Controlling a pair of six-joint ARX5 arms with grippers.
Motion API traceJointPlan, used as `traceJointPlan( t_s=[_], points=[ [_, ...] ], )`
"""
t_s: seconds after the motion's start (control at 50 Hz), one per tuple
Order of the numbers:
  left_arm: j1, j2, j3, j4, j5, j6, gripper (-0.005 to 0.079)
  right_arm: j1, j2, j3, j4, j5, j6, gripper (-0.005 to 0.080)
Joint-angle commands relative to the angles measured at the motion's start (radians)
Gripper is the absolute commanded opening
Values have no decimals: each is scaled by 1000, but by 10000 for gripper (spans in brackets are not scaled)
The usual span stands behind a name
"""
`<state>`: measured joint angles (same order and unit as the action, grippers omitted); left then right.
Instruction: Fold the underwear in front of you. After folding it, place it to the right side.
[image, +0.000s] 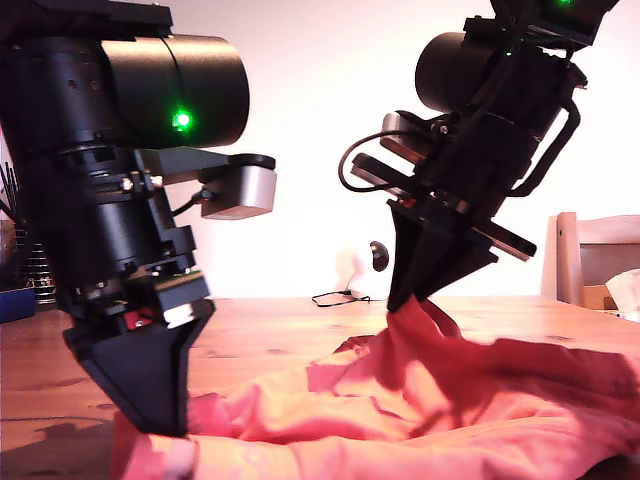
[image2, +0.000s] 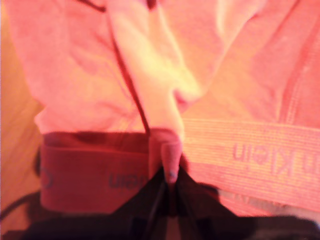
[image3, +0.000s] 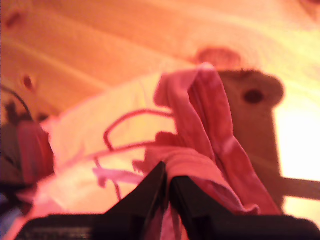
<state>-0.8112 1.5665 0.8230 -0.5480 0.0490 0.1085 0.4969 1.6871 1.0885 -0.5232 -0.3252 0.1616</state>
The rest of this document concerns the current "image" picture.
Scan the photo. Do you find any white tissue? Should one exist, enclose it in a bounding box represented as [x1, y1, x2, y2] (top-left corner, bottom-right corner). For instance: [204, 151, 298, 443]
[604, 268, 640, 321]

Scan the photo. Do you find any metal wire utensil holder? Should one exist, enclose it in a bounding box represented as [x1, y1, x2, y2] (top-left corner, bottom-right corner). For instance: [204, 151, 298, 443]
[13, 224, 57, 306]

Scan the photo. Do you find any pink underwear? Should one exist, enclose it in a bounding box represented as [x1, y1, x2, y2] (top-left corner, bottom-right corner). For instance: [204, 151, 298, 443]
[110, 292, 640, 480]

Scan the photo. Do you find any black looped wrist cable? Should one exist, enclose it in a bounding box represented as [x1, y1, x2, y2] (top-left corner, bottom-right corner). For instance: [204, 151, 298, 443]
[338, 130, 401, 194]

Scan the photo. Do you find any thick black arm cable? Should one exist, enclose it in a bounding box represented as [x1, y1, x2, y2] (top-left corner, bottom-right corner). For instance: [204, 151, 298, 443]
[509, 97, 582, 197]

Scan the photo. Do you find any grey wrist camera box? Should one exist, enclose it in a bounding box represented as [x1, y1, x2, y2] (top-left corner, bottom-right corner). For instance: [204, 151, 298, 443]
[382, 112, 441, 166]
[137, 148, 279, 221]

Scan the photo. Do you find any short black camera cable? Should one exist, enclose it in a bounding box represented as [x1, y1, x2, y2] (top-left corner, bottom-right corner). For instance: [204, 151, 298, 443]
[172, 187, 216, 217]

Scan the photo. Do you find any white round security camera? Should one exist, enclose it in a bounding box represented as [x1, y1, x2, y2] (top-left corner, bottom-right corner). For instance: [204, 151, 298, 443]
[344, 240, 391, 301]

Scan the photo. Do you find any black chopstick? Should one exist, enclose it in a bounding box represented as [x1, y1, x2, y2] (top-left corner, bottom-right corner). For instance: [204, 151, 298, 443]
[8, 168, 21, 221]
[2, 160, 14, 214]

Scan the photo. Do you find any wooden chair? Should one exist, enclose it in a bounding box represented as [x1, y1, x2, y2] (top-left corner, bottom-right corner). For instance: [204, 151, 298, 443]
[540, 212, 640, 311]

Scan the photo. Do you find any dark blue box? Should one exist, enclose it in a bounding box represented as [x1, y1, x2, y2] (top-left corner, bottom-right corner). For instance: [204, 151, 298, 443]
[0, 287, 37, 324]

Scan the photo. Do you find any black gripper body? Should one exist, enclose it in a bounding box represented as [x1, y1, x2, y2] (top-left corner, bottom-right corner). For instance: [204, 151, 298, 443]
[22, 147, 217, 335]
[352, 112, 546, 261]

